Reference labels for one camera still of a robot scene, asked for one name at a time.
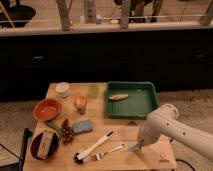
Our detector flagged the yellow banana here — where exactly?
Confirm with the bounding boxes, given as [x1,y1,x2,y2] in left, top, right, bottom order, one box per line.
[109,94,129,101]

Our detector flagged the black stand left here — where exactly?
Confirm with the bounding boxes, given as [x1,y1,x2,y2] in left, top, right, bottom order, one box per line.
[18,128,32,171]

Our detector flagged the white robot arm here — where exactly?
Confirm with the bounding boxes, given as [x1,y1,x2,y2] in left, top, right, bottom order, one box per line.
[131,104,213,162]

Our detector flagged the green translucent cup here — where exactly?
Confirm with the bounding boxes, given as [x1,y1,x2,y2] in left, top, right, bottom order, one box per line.
[87,84,99,99]

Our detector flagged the white round container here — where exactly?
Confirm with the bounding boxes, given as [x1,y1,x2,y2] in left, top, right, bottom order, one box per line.
[55,82,70,98]

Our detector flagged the blue sponge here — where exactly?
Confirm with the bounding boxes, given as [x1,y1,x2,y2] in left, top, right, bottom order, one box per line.
[73,120,93,134]

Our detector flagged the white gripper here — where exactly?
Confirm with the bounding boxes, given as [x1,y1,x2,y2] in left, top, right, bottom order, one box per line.
[130,128,150,152]

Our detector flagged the orange bowl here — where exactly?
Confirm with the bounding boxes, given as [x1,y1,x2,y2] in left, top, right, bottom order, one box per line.
[33,98,62,122]

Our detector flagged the orange capped cup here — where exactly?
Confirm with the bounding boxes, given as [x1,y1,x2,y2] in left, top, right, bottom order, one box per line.
[74,96,87,114]

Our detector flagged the black cable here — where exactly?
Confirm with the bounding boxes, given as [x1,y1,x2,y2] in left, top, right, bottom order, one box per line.
[169,138,198,171]

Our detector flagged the green plastic tray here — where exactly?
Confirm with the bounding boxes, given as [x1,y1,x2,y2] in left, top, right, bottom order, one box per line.
[105,81,158,120]

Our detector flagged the dark grape bunch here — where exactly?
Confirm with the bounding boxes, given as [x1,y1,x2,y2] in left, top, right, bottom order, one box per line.
[61,119,74,144]

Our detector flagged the beige folded towel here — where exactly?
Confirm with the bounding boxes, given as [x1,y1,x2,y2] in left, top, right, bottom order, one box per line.
[37,131,54,159]

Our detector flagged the green pepper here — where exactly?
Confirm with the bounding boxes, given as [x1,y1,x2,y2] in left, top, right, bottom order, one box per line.
[45,121,62,138]

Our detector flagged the black white brush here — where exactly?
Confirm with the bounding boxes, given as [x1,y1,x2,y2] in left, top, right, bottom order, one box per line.
[74,131,114,164]

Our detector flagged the black round plate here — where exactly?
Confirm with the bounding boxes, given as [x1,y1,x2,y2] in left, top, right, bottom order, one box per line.
[30,131,59,160]

